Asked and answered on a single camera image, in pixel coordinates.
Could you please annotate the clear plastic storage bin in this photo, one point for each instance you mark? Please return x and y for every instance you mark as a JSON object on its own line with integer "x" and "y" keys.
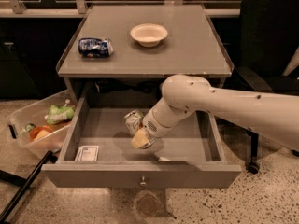
{"x": 22, "y": 121}

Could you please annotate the white card in drawer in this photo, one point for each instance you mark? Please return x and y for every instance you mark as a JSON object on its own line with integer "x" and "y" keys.
{"x": 87, "y": 153}

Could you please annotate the green white 7up can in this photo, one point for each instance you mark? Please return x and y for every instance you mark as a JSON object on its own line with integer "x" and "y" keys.
{"x": 133, "y": 121}

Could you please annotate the orange round object in bin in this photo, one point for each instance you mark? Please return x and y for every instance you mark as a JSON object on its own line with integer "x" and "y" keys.
{"x": 39, "y": 132}

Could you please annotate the green chip bag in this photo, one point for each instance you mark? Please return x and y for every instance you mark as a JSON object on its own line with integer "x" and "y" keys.
{"x": 58, "y": 114}

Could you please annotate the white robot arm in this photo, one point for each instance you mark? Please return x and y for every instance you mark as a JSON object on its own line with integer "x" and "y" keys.
{"x": 274, "y": 116}

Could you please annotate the small white paper scrap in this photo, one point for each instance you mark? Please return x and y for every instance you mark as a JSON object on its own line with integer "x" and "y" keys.
{"x": 163, "y": 159}

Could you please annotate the black office chair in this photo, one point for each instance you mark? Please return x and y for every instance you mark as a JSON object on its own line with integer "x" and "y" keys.
{"x": 263, "y": 43}

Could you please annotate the crushed blue soda can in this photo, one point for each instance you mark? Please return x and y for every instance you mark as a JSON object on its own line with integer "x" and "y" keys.
{"x": 95, "y": 47}

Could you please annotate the metal drawer knob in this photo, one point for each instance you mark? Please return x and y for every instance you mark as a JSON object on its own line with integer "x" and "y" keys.
{"x": 143, "y": 182}

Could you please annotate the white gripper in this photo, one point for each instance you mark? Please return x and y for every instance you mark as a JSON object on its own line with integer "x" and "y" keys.
{"x": 153, "y": 125}

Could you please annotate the metal window railing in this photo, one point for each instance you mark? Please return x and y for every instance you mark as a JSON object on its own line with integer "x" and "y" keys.
{"x": 78, "y": 0}

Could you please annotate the open grey top drawer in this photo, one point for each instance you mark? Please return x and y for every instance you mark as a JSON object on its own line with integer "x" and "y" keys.
{"x": 193, "y": 146}

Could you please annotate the black stand leg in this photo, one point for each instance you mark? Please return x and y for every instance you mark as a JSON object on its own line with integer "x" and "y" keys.
{"x": 22, "y": 183}

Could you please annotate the grey cabinet with top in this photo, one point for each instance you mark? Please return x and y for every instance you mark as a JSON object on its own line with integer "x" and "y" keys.
{"x": 191, "y": 48}

